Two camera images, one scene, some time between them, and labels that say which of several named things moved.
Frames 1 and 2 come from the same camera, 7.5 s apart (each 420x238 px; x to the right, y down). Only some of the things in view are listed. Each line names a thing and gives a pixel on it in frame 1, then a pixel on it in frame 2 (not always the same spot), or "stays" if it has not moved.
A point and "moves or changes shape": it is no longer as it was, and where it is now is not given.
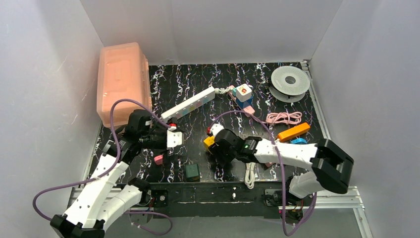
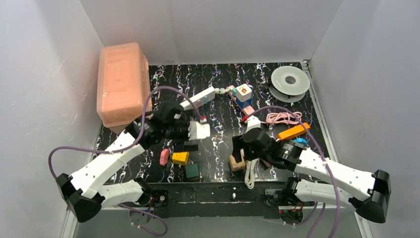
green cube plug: x=192 y=172 stays
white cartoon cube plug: x=243 y=92 stays
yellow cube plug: x=208 y=141 → x=180 y=157
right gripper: x=216 y=146 → x=245 y=144
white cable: x=250 y=175 stays
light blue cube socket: x=299 y=141 stays
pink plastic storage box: x=123 y=73 stays
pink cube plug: x=159 y=159 moves or changes shape
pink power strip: x=248 y=108 stays
